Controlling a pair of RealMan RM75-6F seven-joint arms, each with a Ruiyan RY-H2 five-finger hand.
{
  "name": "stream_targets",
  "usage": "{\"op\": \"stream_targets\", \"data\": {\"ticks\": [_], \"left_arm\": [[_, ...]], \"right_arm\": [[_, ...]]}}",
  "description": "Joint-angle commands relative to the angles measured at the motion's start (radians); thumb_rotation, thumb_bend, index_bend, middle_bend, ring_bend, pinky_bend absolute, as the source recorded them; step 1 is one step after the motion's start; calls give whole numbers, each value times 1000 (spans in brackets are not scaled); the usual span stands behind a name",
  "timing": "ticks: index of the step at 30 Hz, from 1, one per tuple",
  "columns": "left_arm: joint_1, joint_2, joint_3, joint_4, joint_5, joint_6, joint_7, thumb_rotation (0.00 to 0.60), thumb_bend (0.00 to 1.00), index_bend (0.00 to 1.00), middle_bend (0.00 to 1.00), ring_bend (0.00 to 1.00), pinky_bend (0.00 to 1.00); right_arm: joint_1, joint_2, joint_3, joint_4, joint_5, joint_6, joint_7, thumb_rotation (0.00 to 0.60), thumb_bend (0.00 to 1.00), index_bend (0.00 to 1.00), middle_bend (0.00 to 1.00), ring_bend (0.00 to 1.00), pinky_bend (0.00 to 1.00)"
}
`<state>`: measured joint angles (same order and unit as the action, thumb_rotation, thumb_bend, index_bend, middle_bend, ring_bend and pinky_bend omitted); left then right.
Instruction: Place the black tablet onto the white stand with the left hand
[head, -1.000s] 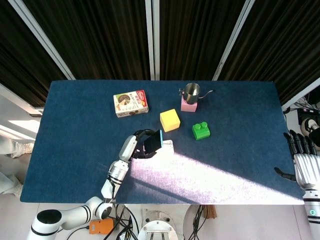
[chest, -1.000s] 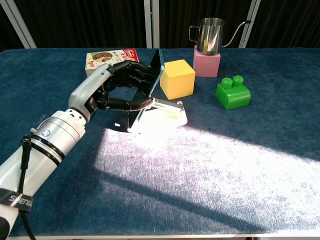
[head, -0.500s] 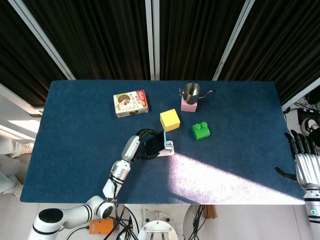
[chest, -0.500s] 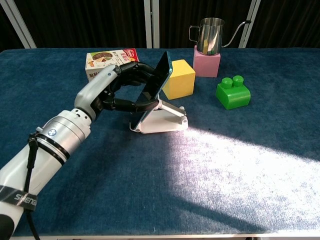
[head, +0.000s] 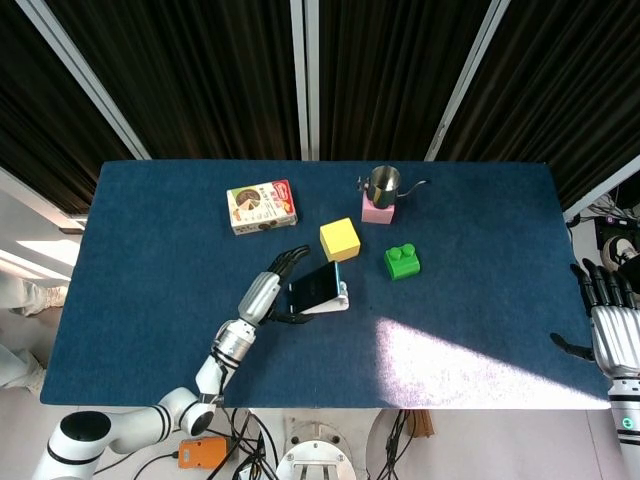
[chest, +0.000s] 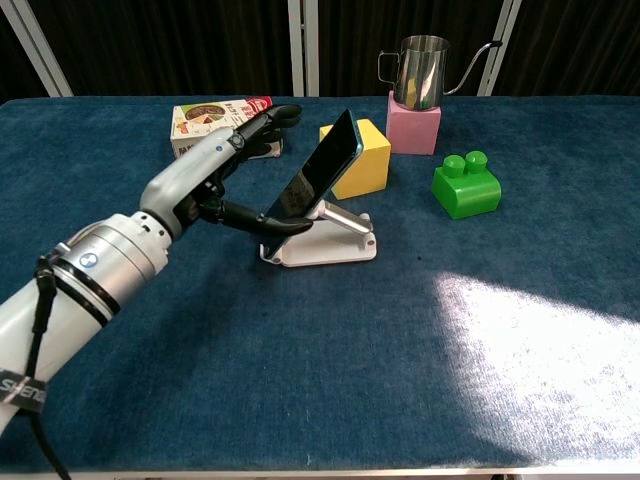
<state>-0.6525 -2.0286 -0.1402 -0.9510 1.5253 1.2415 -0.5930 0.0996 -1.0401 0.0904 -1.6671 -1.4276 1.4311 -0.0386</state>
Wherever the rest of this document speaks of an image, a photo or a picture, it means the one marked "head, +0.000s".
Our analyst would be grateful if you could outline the round white robot base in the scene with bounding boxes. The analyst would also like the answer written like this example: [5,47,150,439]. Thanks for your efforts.
[274,439,359,480]

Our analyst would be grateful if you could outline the white frame post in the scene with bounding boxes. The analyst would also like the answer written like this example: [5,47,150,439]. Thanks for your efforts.
[13,0,152,161]
[289,0,321,161]
[423,0,512,162]

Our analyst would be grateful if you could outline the black smartphone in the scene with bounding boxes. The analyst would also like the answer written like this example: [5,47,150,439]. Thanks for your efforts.
[288,260,344,314]

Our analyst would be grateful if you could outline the green two-stud building block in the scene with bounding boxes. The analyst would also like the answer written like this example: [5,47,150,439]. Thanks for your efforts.
[383,242,422,282]

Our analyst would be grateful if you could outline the yellow cube block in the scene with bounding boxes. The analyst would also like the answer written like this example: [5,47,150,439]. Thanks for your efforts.
[319,216,362,262]

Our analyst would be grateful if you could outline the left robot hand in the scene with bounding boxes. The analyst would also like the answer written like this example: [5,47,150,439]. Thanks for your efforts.
[236,244,319,328]

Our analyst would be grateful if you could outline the cookie box with print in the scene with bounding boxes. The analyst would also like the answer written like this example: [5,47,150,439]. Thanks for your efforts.
[225,179,300,237]

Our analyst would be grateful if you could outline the black floor cables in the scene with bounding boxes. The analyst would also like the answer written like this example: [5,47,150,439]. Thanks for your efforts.
[219,408,281,480]

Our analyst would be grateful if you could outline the orange box device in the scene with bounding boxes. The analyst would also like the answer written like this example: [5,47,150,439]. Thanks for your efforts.
[177,436,229,470]

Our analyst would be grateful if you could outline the white sneaker shoe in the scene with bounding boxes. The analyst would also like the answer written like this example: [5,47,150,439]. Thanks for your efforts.
[601,236,640,269]

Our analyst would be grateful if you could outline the blue table cloth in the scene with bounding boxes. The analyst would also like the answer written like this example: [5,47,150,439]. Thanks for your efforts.
[39,159,614,411]

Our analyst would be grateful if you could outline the steel gooseneck pitcher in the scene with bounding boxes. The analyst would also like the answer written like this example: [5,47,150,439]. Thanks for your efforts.
[356,165,431,210]

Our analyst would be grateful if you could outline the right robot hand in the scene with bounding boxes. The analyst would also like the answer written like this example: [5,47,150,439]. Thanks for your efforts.
[549,257,640,382]

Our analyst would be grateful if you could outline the white phone stand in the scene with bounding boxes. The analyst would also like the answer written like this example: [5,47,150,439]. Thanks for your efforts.
[287,280,351,316]

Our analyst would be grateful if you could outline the pink cube block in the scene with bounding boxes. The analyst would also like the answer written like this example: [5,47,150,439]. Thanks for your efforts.
[361,195,396,225]

